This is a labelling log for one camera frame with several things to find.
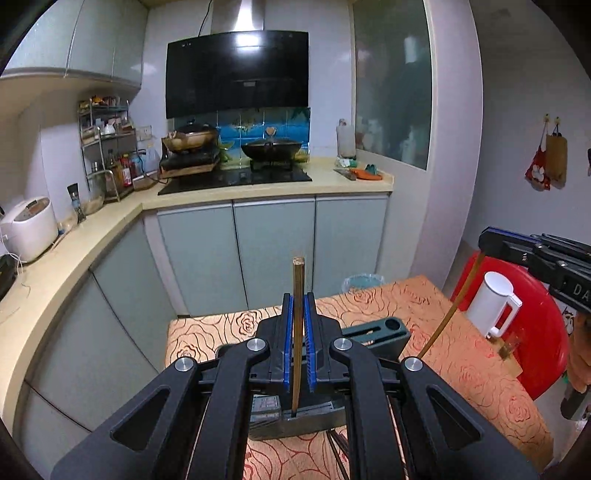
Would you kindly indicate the rose pattern tablecloth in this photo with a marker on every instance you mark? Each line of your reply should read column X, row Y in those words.
column 461, row 356

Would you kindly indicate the white rice cooker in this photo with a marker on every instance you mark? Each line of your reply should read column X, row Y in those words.
column 29, row 228

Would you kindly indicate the white electric kettle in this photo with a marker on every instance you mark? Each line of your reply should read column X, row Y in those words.
column 494, row 306

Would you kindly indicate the black countertop appliance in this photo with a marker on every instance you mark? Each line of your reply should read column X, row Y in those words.
column 8, row 274

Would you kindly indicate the white plastic bottle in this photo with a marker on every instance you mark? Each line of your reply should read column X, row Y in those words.
column 346, row 142

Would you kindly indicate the brown pot with lid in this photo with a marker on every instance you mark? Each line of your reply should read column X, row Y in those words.
column 190, row 137

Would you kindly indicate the light bamboo chopstick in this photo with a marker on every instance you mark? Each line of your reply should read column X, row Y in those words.
column 298, row 330
column 455, row 305

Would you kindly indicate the metal spice rack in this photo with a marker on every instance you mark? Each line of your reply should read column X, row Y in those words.
column 107, row 140

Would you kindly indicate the black induction cooktop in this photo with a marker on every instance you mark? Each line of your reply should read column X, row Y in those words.
column 232, row 178

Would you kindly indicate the black wok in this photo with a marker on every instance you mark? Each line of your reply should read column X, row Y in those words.
column 272, row 150

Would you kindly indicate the dark green utensil holder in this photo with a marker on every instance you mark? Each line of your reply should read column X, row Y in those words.
column 271, row 417

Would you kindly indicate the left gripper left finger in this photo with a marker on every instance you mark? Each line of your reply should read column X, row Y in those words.
column 191, row 420

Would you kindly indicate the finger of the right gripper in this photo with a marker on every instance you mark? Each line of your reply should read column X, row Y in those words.
column 495, row 236
column 508, row 252

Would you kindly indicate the red plastic stool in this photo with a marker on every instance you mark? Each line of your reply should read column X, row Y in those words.
column 543, row 348

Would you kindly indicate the trash bin with bag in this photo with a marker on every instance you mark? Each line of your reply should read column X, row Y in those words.
column 362, row 282

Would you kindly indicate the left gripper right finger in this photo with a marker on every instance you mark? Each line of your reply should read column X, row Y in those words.
column 403, row 420

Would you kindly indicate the black range hood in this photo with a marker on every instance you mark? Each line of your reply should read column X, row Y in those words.
column 237, row 70

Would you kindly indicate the red hanging decoration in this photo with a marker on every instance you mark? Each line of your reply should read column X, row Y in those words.
column 549, row 165

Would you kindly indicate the person's right hand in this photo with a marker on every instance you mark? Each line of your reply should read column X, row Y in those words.
column 579, row 359

